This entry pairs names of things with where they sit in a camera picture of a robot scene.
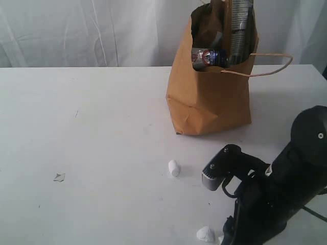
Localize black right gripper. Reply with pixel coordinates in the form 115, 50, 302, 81
221, 176, 294, 244

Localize white lump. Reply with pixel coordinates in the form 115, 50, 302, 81
196, 226, 215, 243
217, 235, 224, 245

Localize white blue salt packet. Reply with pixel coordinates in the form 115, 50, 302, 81
191, 47, 228, 70

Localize long pasta packet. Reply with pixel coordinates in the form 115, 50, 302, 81
224, 0, 254, 66

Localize brown pouch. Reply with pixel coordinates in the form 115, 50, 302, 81
192, 1, 226, 50

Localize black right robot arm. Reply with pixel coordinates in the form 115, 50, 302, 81
222, 106, 326, 244

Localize brown paper bag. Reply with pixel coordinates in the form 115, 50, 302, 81
165, 0, 294, 136

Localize white cube by pasta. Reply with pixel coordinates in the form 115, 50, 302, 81
168, 160, 180, 178

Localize small torn paper scrap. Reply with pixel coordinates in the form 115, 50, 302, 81
53, 173, 65, 182

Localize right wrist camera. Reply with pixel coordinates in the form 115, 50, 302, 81
201, 144, 268, 199

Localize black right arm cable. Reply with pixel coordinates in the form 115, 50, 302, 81
301, 204, 327, 220

